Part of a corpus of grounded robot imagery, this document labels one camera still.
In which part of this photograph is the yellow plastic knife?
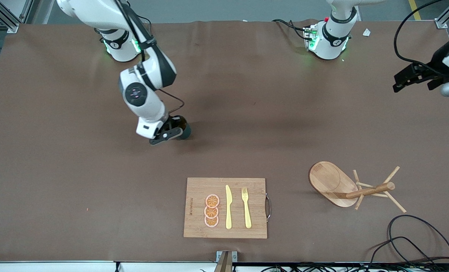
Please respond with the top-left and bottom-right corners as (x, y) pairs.
(225, 185), (233, 230)

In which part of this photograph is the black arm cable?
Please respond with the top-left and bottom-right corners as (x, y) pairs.
(393, 0), (444, 71)
(115, 0), (185, 117)

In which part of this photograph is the black cable loop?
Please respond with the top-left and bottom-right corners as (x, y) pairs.
(368, 215), (449, 272)

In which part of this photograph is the wooden cutting board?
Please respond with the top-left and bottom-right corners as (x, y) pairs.
(183, 177), (272, 239)

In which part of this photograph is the wooden mug tree rack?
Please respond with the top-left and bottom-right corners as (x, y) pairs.
(309, 161), (407, 213)

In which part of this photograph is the dark green cup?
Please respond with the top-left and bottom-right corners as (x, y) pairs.
(170, 115), (191, 140)

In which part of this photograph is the yellow plastic fork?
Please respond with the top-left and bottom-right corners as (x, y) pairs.
(241, 187), (252, 229)

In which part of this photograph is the metal table edge bracket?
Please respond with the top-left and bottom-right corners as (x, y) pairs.
(216, 250), (238, 272)

